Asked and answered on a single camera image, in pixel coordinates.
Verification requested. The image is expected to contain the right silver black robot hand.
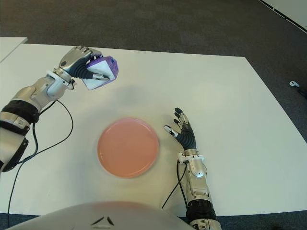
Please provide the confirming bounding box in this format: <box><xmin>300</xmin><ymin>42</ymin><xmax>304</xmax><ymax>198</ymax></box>
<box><xmin>163</xmin><ymin>107</ymin><xmax>197</xmax><ymax>151</ymax></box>

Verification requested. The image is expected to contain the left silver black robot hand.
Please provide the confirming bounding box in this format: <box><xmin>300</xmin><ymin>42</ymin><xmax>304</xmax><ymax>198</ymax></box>
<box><xmin>54</xmin><ymin>46</ymin><xmax>110</xmax><ymax>82</ymax></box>

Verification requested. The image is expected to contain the purple tissue paper pack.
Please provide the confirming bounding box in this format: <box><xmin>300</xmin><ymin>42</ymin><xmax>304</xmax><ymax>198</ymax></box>
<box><xmin>82</xmin><ymin>56</ymin><xmax>120</xmax><ymax>91</ymax></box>

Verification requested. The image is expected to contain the round pink plate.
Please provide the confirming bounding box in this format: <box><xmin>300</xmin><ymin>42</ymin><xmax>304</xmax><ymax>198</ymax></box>
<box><xmin>97</xmin><ymin>117</ymin><xmax>160</xmax><ymax>178</ymax></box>

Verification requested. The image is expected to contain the white side table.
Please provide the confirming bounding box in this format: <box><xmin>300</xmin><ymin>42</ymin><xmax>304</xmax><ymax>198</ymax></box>
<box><xmin>0</xmin><ymin>37</ymin><xmax>28</xmax><ymax>63</ymax></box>

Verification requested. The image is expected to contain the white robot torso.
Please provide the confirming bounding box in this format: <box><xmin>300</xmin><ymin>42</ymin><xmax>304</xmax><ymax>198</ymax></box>
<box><xmin>7</xmin><ymin>200</ymin><xmax>190</xmax><ymax>230</ymax></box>

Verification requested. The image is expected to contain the white panel with black seam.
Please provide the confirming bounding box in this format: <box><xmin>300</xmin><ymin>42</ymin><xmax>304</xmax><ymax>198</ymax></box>
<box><xmin>258</xmin><ymin>0</ymin><xmax>307</xmax><ymax>34</ymax></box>

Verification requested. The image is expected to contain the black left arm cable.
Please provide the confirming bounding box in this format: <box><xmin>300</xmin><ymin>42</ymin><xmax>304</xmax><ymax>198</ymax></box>
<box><xmin>6</xmin><ymin>99</ymin><xmax>74</xmax><ymax>227</ymax></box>

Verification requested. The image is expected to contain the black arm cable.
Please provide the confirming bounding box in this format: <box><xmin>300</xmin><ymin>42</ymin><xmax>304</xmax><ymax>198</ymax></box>
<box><xmin>6</xmin><ymin>99</ymin><xmax>74</xmax><ymax>227</ymax></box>
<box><xmin>161</xmin><ymin>160</ymin><xmax>190</xmax><ymax>209</ymax></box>

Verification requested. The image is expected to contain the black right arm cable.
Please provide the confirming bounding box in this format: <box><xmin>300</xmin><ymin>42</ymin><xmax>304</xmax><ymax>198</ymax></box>
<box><xmin>161</xmin><ymin>160</ymin><xmax>190</xmax><ymax>209</ymax></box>

